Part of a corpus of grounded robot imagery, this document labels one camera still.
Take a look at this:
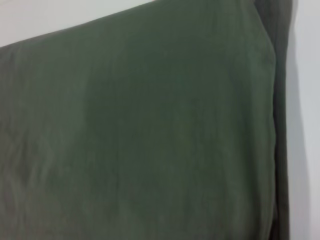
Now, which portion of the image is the dark green printed t-shirt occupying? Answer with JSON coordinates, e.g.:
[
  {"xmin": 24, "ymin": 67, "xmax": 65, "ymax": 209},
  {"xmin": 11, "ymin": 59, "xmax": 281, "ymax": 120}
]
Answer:
[{"xmin": 0, "ymin": 0, "xmax": 300, "ymax": 240}]

